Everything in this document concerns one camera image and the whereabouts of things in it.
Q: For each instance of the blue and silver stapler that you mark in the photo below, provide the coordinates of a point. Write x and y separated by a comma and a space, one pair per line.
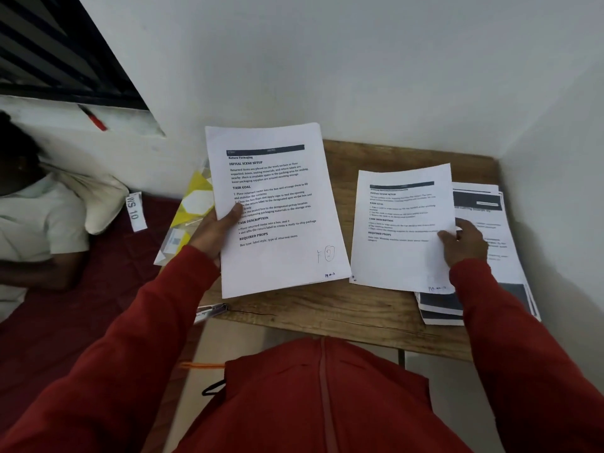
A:
212, 312

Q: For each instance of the white printed paper sheet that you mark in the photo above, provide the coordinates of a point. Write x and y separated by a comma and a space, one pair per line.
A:
401, 231

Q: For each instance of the person's left forearm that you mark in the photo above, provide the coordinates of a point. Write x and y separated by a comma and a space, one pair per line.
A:
108, 367

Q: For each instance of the red marker on sill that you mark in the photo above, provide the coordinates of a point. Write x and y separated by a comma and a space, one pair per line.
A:
96, 121

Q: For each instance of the person's right hand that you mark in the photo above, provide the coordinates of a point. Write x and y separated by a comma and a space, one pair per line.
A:
467, 245

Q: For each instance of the small pile of printed sheets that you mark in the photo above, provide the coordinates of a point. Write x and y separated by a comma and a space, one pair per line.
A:
439, 318

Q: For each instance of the person's red jacket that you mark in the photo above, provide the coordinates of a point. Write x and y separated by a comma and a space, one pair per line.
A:
321, 401

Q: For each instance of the maroon bed mattress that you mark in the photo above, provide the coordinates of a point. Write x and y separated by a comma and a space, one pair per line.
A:
71, 325

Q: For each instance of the white pillow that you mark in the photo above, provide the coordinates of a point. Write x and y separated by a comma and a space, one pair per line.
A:
104, 202

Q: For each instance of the black metal table leg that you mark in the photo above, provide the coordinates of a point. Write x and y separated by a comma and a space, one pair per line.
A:
401, 358

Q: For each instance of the person's right forearm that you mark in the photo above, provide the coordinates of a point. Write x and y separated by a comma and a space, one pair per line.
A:
528, 363

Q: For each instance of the white paper label tag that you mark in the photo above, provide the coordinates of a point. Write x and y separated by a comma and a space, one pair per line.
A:
136, 212

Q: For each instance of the dark louvred window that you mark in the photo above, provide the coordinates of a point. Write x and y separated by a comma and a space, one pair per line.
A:
56, 51

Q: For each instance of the sorted pile with dark headers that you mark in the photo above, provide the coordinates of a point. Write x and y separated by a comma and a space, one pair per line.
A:
505, 268

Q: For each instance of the yellow patterned plastic folder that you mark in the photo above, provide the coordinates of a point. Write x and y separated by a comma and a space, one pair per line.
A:
193, 202

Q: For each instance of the person's left hand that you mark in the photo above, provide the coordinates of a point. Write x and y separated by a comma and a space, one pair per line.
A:
212, 235

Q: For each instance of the stack of printed sheets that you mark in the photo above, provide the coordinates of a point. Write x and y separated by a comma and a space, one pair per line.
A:
278, 207

